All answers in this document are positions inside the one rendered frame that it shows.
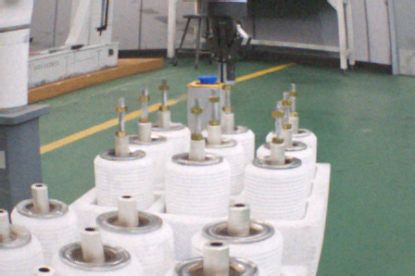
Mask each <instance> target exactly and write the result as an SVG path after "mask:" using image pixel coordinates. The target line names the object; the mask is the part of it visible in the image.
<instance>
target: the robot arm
mask: <svg viewBox="0 0 415 276"><path fill-rule="evenodd" d="M183 1H207V17H208V18H213V20H212V23H211V31H210V32H205V33H204V37H205V40H206V42H207V46H208V49H209V51H210V54H211V55H212V58H216V59H217V61H219V83H222V84H235V63H237V61H238V60H243V56H244V55H245V52H246V49H247V47H248V46H249V45H250V41H251V35H250V34H245V33H244V32H243V24H242V18H247V16H246V4H247V0H183ZM32 6H33V0H0V114H10V113H17V112H20V111H23V110H26V109H27V105H28V99H27V92H28V85H27V82H28V63H29V59H28V56H29V41H30V29H31V16H32V10H33V7H32ZM216 50H217V51H216ZM237 52H239V53H238V54H237Z"/></svg>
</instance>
